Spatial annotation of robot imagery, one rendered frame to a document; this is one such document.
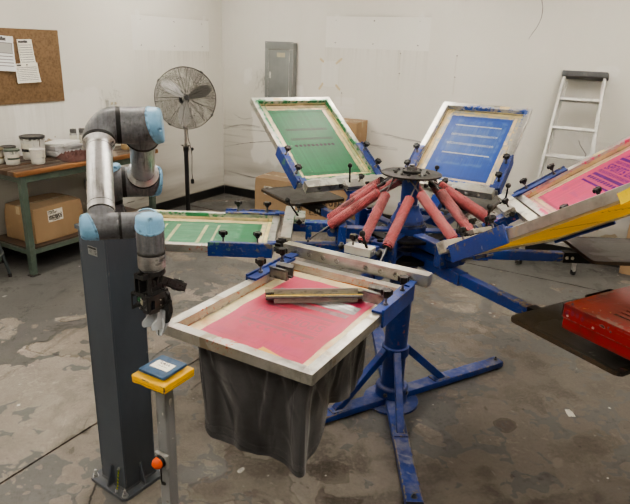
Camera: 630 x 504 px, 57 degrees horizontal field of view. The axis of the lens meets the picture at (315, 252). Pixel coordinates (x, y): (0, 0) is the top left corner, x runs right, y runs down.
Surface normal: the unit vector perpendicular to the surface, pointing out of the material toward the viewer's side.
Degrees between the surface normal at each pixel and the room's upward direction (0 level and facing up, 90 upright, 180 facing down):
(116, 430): 90
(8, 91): 90
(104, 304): 90
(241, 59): 90
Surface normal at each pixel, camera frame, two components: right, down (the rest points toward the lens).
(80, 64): 0.86, 0.20
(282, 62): -0.51, 0.27
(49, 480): 0.04, -0.94
